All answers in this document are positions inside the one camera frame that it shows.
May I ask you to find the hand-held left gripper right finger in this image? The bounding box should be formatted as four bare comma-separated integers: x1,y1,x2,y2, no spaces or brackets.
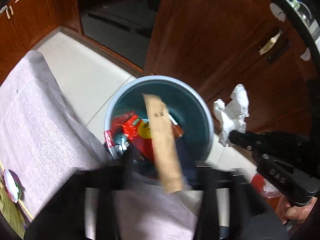
195,165,288,240

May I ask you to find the red plastic bag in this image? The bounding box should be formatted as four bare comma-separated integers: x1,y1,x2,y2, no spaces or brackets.
250,174,282,199

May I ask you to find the small red and white wrapper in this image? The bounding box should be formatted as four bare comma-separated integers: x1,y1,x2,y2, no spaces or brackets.
166,112,185,138

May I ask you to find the blue-grey round waste bin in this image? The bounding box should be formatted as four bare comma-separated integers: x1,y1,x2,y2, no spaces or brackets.
104,76,215,180

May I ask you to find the person's right hand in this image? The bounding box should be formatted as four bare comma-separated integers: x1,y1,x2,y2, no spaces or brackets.
277,194,313,225

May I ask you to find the white tissue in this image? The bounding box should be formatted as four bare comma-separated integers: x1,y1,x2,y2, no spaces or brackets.
213,84,250,147

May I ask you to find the dark red plastic wrapper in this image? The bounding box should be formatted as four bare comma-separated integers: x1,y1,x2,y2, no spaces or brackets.
111,110,137,133

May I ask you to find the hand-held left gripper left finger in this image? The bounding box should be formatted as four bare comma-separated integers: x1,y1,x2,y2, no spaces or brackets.
25,150,133,240

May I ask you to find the brown wooden cabinet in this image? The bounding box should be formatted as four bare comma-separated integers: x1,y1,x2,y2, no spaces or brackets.
0,0,84,83

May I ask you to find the gold door handle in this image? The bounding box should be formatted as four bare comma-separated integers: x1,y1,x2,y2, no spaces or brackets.
259,30,292,63

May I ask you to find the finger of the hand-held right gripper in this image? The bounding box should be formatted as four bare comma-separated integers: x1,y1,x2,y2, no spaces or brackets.
232,141,270,160
229,129,309,148

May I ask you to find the brown wooden door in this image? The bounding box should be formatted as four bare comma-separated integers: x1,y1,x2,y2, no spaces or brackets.
144,0,320,143

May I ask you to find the white door hook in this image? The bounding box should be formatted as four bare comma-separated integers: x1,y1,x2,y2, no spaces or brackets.
269,2,286,22
299,49,312,61

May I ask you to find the white plate with red rim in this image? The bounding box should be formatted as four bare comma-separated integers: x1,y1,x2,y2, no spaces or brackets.
4,169,23,203

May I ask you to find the red and yellow snack wrapper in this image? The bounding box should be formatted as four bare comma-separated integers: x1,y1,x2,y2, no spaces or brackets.
122,114,157,162

